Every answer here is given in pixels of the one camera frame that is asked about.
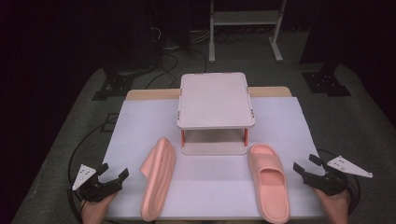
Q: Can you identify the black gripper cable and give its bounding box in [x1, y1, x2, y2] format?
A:
[317, 148, 362, 217]
[66, 122, 108, 224]

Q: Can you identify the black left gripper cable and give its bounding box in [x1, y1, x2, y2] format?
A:
[66, 122, 108, 224]

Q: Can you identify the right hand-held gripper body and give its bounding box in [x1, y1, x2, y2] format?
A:
[306, 155, 374, 197]

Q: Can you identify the white two-tier shoe rack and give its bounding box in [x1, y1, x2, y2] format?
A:
[176, 72, 257, 157]

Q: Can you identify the black stand base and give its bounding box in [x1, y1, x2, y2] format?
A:
[301, 63, 352, 98]
[92, 72, 135, 102]

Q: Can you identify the white metal stand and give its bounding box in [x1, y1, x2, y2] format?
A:
[207, 0, 288, 64]

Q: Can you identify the wooden table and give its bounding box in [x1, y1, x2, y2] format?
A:
[125, 86, 293, 102]

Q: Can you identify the white table mat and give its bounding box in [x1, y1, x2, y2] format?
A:
[104, 96, 327, 220]

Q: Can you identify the person's right hand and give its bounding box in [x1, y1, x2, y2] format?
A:
[312, 188, 351, 224]

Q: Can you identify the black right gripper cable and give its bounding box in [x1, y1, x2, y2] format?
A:
[317, 148, 362, 217]

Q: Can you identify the person's left hand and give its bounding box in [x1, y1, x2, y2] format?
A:
[79, 191, 118, 224]

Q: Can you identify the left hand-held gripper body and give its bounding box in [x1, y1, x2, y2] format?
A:
[72, 163, 123, 203]

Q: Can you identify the black floor cable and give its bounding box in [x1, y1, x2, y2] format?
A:
[144, 49, 209, 91]

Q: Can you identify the pink rubber slipper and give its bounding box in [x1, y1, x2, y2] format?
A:
[139, 136, 177, 222]
[247, 142, 291, 224]

